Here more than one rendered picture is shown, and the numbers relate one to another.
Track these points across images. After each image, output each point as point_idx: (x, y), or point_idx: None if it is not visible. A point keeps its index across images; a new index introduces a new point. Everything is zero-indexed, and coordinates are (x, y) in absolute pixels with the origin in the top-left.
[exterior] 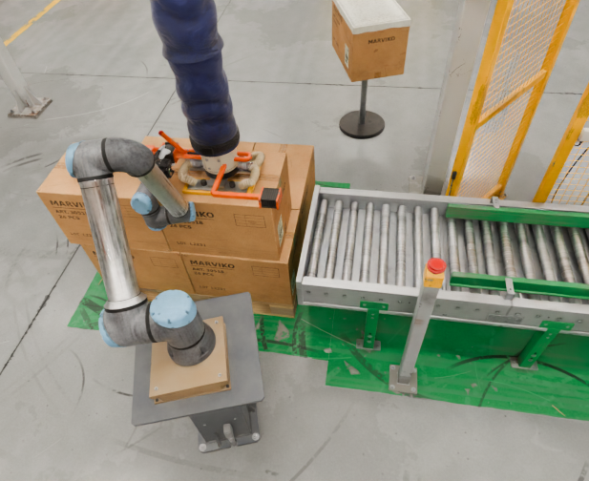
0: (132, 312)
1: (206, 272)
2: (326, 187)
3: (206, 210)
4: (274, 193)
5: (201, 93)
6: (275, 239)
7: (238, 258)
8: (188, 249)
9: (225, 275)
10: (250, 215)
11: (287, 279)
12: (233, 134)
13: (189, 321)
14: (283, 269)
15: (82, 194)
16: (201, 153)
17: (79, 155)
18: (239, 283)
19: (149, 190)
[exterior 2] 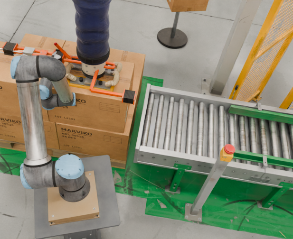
0: (43, 167)
1: (71, 136)
2: (155, 86)
3: (81, 98)
4: (132, 94)
5: (94, 26)
6: (124, 120)
7: (95, 129)
8: (61, 121)
9: (84, 139)
10: (111, 104)
11: (126, 145)
12: (107, 51)
13: (80, 175)
14: (125, 139)
15: (18, 90)
16: (84, 61)
17: (21, 65)
18: (92, 145)
19: (55, 87)
